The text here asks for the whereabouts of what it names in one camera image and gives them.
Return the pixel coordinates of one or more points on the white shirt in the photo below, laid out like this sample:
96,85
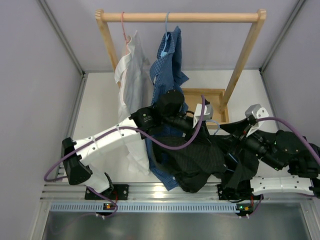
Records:
135,92

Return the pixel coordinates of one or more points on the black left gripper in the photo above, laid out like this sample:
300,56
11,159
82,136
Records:
202,130

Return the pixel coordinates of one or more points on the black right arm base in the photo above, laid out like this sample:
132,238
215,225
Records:
239,194

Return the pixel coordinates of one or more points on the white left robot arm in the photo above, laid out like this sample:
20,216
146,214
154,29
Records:
78,155

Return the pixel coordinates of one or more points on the light blue wire hanger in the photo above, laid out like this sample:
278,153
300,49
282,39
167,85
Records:
219,156

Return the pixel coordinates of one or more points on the aluminium mounting rail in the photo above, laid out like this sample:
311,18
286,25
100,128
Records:
153,192

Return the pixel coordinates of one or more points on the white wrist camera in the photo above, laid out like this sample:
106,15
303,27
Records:
253,114
205,111

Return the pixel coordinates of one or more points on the blue hanger with clip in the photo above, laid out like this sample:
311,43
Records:
166,46

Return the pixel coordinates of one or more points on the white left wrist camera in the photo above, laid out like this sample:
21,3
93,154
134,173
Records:
205,111

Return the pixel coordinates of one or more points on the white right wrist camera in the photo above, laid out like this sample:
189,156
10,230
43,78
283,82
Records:
253,114

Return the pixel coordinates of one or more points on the light blue slotted cable duct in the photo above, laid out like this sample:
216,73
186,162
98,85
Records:
147,207

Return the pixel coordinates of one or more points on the wooden clothes rack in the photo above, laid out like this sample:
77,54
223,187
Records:
222,96

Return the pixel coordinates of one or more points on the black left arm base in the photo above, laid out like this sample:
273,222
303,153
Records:
119,192

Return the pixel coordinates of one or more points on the blue checked shirt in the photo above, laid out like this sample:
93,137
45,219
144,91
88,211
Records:
166,74

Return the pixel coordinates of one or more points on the dark pinstriped shirt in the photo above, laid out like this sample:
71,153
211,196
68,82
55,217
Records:
188,165

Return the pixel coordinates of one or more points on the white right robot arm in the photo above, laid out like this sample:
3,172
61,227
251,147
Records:
265,162

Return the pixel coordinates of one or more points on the pink wire hanger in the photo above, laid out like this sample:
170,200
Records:
123,27

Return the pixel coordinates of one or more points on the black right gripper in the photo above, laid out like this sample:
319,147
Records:
244,139

